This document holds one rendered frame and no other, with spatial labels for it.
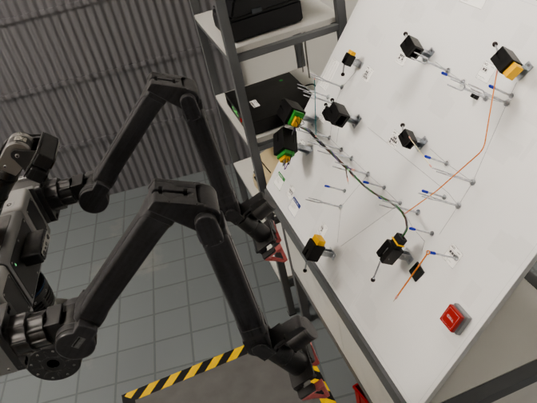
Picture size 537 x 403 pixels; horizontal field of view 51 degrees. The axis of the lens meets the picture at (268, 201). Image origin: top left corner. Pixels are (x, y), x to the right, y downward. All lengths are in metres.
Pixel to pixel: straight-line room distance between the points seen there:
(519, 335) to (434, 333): 0.39
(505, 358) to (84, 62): 3.01
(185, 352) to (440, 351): 1.73
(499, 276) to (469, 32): 0.69
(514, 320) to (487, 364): 0.19
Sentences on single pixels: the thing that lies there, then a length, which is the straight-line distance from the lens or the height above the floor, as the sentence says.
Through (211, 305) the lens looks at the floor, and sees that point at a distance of 3.17.
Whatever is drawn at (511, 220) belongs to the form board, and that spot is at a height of 1.31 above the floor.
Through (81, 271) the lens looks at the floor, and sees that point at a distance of 3.76.
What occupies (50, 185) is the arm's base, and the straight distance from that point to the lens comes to 1.61.
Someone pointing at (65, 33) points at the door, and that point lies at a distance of 3.82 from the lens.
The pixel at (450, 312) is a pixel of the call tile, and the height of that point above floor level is 1.12.
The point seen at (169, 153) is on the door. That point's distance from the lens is 4.14.
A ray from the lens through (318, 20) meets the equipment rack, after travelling 2.29.
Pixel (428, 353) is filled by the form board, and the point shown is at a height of 0.99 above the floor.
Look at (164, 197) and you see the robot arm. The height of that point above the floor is 1.70.
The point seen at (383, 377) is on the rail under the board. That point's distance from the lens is 1.69.
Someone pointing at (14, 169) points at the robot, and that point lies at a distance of 1.28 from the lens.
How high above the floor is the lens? 2.25
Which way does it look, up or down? 37 degrees down
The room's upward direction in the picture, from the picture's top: 13 degrees counter-clockwise
